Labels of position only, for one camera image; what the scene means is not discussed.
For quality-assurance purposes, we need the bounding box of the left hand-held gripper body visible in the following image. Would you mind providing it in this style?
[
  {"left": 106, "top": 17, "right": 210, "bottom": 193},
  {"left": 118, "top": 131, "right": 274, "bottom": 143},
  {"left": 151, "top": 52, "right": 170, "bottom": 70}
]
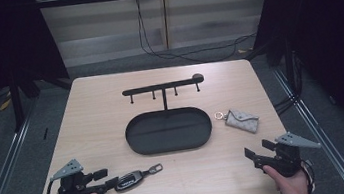
[{"left": 46, "top": 156, "right": 98, "bottom": 194}]

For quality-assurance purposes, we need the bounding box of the person's right hand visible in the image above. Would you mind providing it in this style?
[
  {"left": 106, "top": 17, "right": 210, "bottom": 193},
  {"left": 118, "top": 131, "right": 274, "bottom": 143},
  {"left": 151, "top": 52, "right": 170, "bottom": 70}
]
[{"left": 263, "top": 159, "right": 310, "bottom": 194}]

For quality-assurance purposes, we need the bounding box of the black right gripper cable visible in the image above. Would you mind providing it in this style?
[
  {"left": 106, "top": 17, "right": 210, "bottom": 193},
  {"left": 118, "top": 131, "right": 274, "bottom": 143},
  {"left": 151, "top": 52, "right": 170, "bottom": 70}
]
[{"left": 299, "top": 157, "right": 318, "bottom": 194}]

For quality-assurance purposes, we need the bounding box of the yellow tape scrap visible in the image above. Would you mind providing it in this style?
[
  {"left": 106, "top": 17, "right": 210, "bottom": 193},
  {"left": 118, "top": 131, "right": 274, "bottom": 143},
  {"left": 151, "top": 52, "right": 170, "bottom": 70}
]
[{"left": 0, "top": 97, "right": 14, "bottom": 112}]

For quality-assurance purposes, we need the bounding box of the grey key pouch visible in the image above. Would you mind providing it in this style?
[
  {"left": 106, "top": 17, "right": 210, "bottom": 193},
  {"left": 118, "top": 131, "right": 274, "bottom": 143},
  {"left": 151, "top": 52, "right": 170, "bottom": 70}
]
[{"left": 213, "top": 105, "right": 262, "bottom": 139}]

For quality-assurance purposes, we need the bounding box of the black key stand with tray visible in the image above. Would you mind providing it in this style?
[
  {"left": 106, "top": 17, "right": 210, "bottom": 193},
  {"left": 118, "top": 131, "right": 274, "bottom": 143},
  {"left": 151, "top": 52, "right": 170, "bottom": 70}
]
[{"left": 118, "top": 71, "right": 216, "bottom": 159}]

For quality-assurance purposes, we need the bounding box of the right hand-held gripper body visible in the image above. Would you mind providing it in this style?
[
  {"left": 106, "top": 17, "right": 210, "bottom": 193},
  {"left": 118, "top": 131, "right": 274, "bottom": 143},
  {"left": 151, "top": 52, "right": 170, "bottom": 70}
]
[{"left": 267, "top": 127, "right": 325, "bottom": 179}]

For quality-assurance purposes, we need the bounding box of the black car key fob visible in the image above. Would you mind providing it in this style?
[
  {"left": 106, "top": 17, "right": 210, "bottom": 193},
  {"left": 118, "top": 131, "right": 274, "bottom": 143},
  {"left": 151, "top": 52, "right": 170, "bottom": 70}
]
[{"left": 112, "top": 163, "right": 167, "bottom": 193}]

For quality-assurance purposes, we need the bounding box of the black metal stand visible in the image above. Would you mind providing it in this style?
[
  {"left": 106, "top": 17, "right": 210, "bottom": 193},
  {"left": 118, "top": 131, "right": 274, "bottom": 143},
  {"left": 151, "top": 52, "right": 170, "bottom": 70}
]
[{"left": 4, "top": 71, "right": 28, "bottom": 133}]

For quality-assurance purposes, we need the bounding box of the small black floor piece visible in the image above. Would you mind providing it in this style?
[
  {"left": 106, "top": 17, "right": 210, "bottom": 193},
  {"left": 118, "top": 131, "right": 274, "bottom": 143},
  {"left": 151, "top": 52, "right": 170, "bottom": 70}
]
[{"left": 41, "top": 126, "right": 51, "bottom": 141}]

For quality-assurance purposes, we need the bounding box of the long black wall cable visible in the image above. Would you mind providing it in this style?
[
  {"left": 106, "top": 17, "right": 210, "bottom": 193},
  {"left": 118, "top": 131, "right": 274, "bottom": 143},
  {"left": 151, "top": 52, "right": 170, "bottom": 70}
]
[{"left": 133, "top": 0, "right": 260, "bottom": 73}]

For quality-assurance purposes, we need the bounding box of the bundle of black floor cables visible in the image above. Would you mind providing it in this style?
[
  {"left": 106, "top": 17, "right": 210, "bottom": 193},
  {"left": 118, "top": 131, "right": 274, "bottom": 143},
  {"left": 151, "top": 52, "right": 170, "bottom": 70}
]
[{"left": 267, "top": 51, "right": 308, "bottom": 117}]

